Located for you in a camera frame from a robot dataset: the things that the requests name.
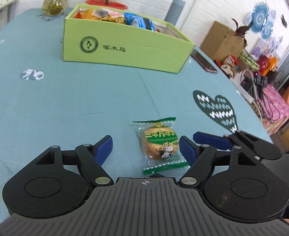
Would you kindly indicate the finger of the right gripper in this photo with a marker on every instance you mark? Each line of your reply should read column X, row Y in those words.
column 260, row 147

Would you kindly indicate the green cookie packet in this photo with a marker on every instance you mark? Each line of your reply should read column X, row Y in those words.
column 160, row 144

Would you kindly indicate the small blue paper fan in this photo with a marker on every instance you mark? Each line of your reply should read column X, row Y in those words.
column 267, row 30

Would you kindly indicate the green cardboard box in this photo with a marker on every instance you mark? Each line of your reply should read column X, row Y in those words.
column 95, row 41

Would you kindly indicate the grey blue thermos bottle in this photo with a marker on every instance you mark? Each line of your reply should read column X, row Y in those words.
column 174, row 11

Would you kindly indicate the large blue paper fan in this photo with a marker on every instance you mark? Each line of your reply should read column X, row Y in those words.
column 260, row 15

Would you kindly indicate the golden yellow snack packet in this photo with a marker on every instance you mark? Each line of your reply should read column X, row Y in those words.
column 88, row 14

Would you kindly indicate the dark purple plant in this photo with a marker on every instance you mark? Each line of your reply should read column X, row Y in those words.
column 241, row 30

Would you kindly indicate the teal patterned tablecloth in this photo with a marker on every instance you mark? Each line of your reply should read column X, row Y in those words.
column 45, row 101

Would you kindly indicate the white power strip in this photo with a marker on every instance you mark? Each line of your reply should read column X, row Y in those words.
column 242, row 91

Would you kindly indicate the red round tray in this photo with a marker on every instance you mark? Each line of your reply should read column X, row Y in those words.
column 111, row 4

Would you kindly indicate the red cased smartphone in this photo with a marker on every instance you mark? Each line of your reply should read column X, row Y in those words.
column 203, row 62

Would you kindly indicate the blue snack packet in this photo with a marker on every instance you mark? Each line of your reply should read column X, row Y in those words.
column 132, row 19

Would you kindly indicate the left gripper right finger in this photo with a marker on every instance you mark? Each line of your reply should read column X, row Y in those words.
column 234, row 183

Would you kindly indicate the Kakarr orange snack bag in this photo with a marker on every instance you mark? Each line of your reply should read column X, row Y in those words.
column 109, row 16

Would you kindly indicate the brown cardboard box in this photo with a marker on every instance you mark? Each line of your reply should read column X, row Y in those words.
column 221, row 42

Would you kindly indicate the checkered side tablecloth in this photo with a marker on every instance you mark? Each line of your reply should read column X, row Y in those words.
column 272, row 110

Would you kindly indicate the red kettle on side table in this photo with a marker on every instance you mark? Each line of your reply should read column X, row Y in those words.
column 264, row 64

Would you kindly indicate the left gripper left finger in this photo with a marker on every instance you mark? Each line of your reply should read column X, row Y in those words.
column 57, row 182

